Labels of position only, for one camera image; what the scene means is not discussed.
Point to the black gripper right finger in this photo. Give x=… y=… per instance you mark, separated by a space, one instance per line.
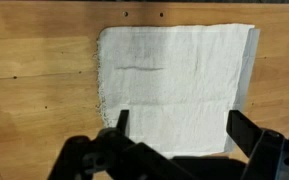
x=270 y=153

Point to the white woven cloth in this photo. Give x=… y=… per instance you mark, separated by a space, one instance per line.
x=170 y=86

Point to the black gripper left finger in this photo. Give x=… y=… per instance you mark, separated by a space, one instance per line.
x=94 y=156

